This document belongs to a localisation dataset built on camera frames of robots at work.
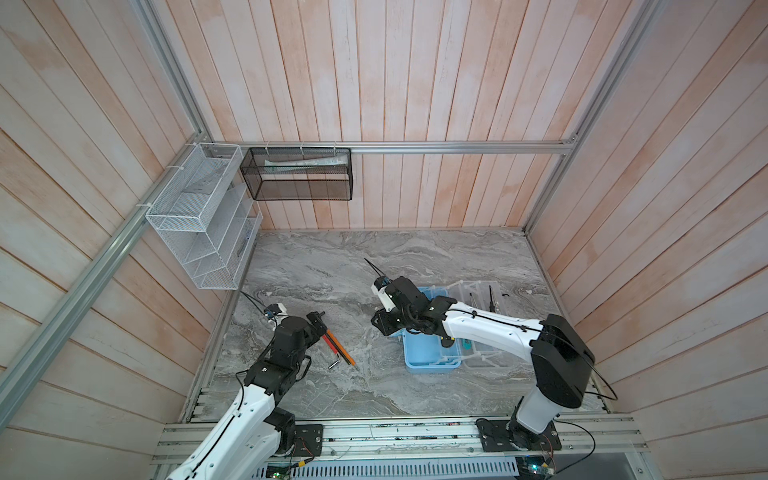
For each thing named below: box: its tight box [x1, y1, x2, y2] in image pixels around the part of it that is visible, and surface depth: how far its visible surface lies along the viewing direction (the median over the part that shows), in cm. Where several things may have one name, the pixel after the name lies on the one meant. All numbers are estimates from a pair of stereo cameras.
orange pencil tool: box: [325, 328, 359, 371], surface depth 90 cm
